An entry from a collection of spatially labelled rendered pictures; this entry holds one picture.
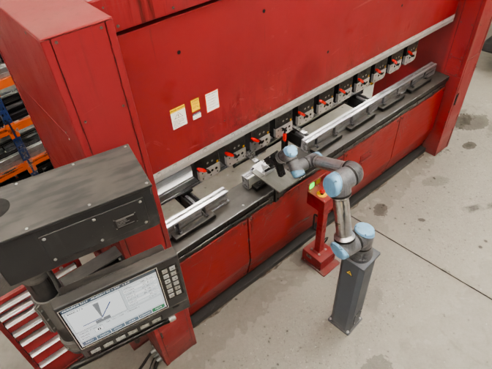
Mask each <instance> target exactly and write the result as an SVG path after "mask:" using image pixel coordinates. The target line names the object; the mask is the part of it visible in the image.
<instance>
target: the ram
mask: <svg viewBox="0 0 492 369"><path fill-rule="evenodd" d="M458 2H459V0H211V1H207V2H205V3H203V4H199V5H196V6H194V7H190V8H187V9H185V10H181V11H178V12H175V13H172V14H170V15H166V16H164V17H161V18H158V19H155V20H151V21H149V22H146V23H142V24H140V25H137V26H134V27H132V28H129V29H125V30H123V31H119V32H117V33H116V36H117V39H118V41H119V47H120V50H121V53H122V58H123V61H124V66H125V69H126V73H127V77H128V81H129V84H130V89H131V92H132V95H133V100H134V103H135V108H136V111H137V114H138V120H139V123H140V126H141V131H142V134H143V139H144V142H145V145H146V150H147V154H148V157H149V162H150V165H151V168H152V173H153V175H154V174H156V173H158V172H160V171H161V170H163V169H165V168H167V167H169V166H171V165H173V164H174V163H177V162H179V161H180V160H182V159H184V158H186V157H188V156H190V155H192V154H194V153H195V152H197V151H199V150H201V149H203V148H205V147H206V146H208V145H210V144H213V143H214V142H216V141H218V140H220V139H221V138H224V137H226V136H227V135H229V134H231V133H233V132H235V131H237V130H238V129H240V128H242V127H244V126H246V125H248V124H249V123H251V122H254V121H255V120H257V119H260V118H261V117H262V116H265V115H267V114H268V113H271V112H272V111H274V110H276V109H278V108H280V107H282V106H283V105H285V104H287V103H289V102H291V101H293V100H295V99H296V98H298V97H301V96H302V95H304V94H306V93H308V92H310V91H312V90H314V89H315V88H317V87H319V86H321V85H323V84H325V83H326V82H328V81H330V80H332V79H334V78H336V77H338V76H339V75H342V74H343V73H345V72H348V71H349V70H351V69H353V68H355V67H357V66H359V65H360V64H362V63H364V62H366V61H368V60H370V59H372V58H373V57H375V56H378V55H379V54H381V53H383V52H385V51H387V50H389V49H390V48H393V47H394V46H396V45H398V44H400V43H402V42H404V41H405V40H407V39H409V38H411V37H413V36H415V35H416V34H419V33H420V32H422V31H424V30H426V29H428V28H430V27H432V26H434V25H436V24H437V23H439V22H441V21H443V20H445V19H447V18H448V17H450V16H452V15H454V14H455V12H456V10H457V7H458ZM453 20H454V18H453V19H451V20H449V21H447V22H446V23H443V24H442V25H440V26H438V27H436V28H434V29H432V30H430V31H429V32H427V33H425V34H423V35H421V36H420V37H418V38H416V39H414V40H412V41H411V42H408V43H406V44H405V45H402V46H401V47H399V48H397V49H395V50H394V51H392V52H390V53H388V54H386V55H384V56H382V57H381V58H379V59H377V60H375V61H373V62H371V63H370V64H367V65H365V66H364V67H362V68H360V69H358V70H356V71H355V72H353V73H351V74H349V75H347V76H346V77H344V78H341V79H340V80H338V81H336V82H334V83H332V84H330V85H328V86H327V87H325V88H323V89H321V90H319V91H318V92H316V93H314V94H312V95H310V96H309V97H306V98H305V99H303V100H300V101H299V102H297V103H295V104H293V105H292V106H290V107H288V108H286V109H284V110H282V111H281V112H279V113H276V114H275V115H273V116H271V117H269V118H268V119H265V120H263V121H262V122H260V123H258V124H256V125H254V126H253V127H251V128H249V129H247V130H246V131H244V132H242V133H240V134H238V135H236V136H234V137H233V138H230V139H228V140H227V141H225V142H223V143H221V144H219V145H217V146H216V147H214V148H212V149H210V150H208V151H207V152H204V153H203V154H200V155H199V156H197V157H195V158H193V159H191V160H190V161H188V162H186V163H184V164H182V165H180V166H179V167H177V168H175V169H173V170H171V171H169V172H168V173H166V174H163V175H162V176H160V177H158V178H156V179H155V180H154V181H155V184H156V183H157V182H159V181H161V180H163V179H164V178H166V177H168V176H170V175H172V174H174V173H176V172H177V171H180V170H181V169H183V168H185V167H187V166H189V165H190V164H192V163H194V162H196V161H197V160H200V159H201V158H203V157H205V156H207V155H208V154H211V153H213V152H214V151H216V150H218V149H220V148H221V147H223V146H225V145H227V144H229V143H230V142H232V141H235V140H236V139H238V138H240V137H242V136H243V135H245V134H247V133H249V132H251V131H253V130H254V129H256V128H258V127H260V126H261V125H263V124H266V123H267V122H269V121H271V120H273V119H275V118H277V117H278V116H280V115H282V114H284V113H285V112H287V111H290V110H291V109H293V108H295V107H297V106H298V105H301V104H302V103H304V102H306V101H308V100H309V99H311V98H313V97H315V96H317V95H318V94H320V93H322V92H325V91H326V90H328V89H330V88H332V87H333V86H335V85H337V84H339V83H341V82H343V81H344V80H346V79H348V78H350V77H351V76H353V75H356V74H357V73H359V72H361V71H363V70H365V69H367V68H368V67H370V66H372V65H374V64H375V63H377V62H379V61H381V60H383V59H385V58H387V57H388V56H391V55H392V54H394V53H396V52H398V51H399V50H401V49H403V48H405V47H407V46H408V45H410V44H412V43H414V42H416V41H418V40H420V39H422V38H423V37H425V36H427V35H429V34H431V33H432V32H434V31H436V30H438V29H440V28H441V27H443V26H446V25H447V24H448V23H451V22H453ZM215 89H218V95H219V102H220V107H219V108H217V109H215V110H213V111H211V112H209V113H207V112H206V100H205V94H207V93H209V92H211V91H214V90H215ZM195 98H199V104H200V109H198V110H197V111H194V112H192V108H191V102H190V101H191V100H194V99H195ZM183 104H184V107H185V112H186V117H187V124H185V125H183V126H181V127H179V128H177V129H175V130H174V129H173V125H172V121H171V114H170V110H172V109H174V108H177V107H179V106H180V105H183ZM199 111H200V112H201V117H199V118H197V119H195V120H193V114H195V113H198V112H199Z"/></svg>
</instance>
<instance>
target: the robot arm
mask: <svg viewBox="0 0 492 369"><path fill-rule="evenodd" d="M264 162H265V163H266V165H264V164H261V167H262V169H263V171H262V173H266V172H267V171H269V170H270V169H273V168H274V167H276V170H277V174H278V176H279V177H283V176H284V175H286V172H285V169H284V167H283V163H286V165H287V166H288V169H289V171H290V172H291V174H292V176H293V177H294V178H295V179H296V178H298V177H300V176H302V175H304V174H305V171H306V170H307V169H309V168H312V167H315V168H320V169H323V170H326V171H331V173H330V174H328V175H327V176H325V177H324V181H323V187H324V190H325V193H326V194H327V195H328V196H329V197H330V198H331V199H332V202H333V209H334V216H335V228H336V233H335V234H334V242H332V243H331V244H330V247H331V249H332V252H333V253H334V254H335V255H336V256H337V257H338V258H340V259H342V260H344V259H346V258H350V259H351V260H352V261H354V262H356V263H358V264H365V263H367V262H369V261H370V260H371V259H372V257H373V249H372V244H373V239H374V237H375V229H374V227H373V226H372V225H370V224H368V223H364V222H361V223H357V224H356V225H355V227H354V230H352V228H351V213H350V204H349V197H350V196H351V188H352V187H354V186H356V185H358V184H359V183H360V182H361V181H362V179H363V176H364V171H363V169H362V166H361V165H360V164H359V163H356V162H354V161H351V160H347V161H342V160H337V159H333V158H330V157H324V156H322V155H321V153H319V152H313V153H311V154H309V155H308V156H306V157H303V158H301V159H299V160H298V158H297V148H296V147H295V146H294V145H288V146H286V147H285V148H284V149H282V150H280V151H278V150H277V151H276V152H274V153H272V154H271V155H270V156H268V157H266V158H265V159H264Z"/></svg>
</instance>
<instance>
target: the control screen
mask: <svg viewBox="0 0 492 369"><path fill-rule="evenodd" d="M164 307H167V306H166V303H165V299H164V296H163V293H162V290H161V287H160V284H159V281H158V278H157V274H156V272H155V269H153V270H151V271H149V272H147V273H144V274H142V275H140V276H137V277H135V278H133V279H132V280H128V281H127V282H125V283H122V284H120V285H118V286H116V287H113V288H111V289H109V290H107V291H104V292H102V293H101V294H98V295H96V296H94V297H92V298H89V299H87V300H85V301H83V302H80V303H78V304H76V305H73V306H72V307H69V308H67V309H65V310H63V311H61V312H60V313H61V315H62V317H63V319H64V320H65V321H66V323H67V325H68V326H69V328H70V329H71V330H72V332H73V334H74V335H75V336H76V338H77V339H78V341H79V343H80V344H81V346H82V347H84V346H87V345H89V344H90V343H93V342H95V341H97V340H99V339H101V338H103V337H105V336H107V335H109V334H111V333H113V332H115V331H117V330H119V329H121V328H123V327H125V326H127V325H129V324H132V323H134V322H136V321H138V320H140V319H142V318H144V317H146V316H148V315H150V314H152V313H154V312H156V311H158V310H160V309H162V308H164ZM102 325H103V326H104V329H101V330H100V331H98V332H95V329H96V328H98V327H101V326H102Z"/></svg>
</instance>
